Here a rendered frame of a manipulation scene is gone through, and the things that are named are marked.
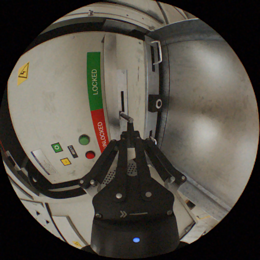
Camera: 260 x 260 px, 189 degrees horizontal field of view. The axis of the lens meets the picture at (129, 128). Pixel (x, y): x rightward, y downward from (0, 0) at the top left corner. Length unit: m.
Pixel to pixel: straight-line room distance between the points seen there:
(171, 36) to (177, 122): 0.33
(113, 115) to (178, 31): 0.35
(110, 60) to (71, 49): 0.12
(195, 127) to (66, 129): 0.37
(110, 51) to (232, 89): 0.31
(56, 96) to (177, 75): 0.35
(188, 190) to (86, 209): 0.47
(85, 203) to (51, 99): 0.44
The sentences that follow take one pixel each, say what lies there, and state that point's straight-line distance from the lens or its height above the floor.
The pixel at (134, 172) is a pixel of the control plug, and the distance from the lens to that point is 0.26.
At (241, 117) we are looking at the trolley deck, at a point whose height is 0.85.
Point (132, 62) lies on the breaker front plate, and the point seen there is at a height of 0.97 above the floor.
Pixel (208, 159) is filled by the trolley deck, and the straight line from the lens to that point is 0.32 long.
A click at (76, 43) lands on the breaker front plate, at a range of 0.26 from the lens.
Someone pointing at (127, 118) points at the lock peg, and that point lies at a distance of 0.20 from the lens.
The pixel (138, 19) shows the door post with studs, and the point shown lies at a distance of 0.35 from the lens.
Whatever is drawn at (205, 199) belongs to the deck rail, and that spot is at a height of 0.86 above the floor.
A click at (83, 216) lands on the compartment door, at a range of 0.50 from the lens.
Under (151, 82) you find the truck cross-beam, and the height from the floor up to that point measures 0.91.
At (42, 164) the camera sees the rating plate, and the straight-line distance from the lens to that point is 0.35.
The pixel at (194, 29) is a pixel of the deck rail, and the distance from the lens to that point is 0.34.
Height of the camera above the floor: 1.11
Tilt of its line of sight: 26 degrees down
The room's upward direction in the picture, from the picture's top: 106 degrees counter-clockwise
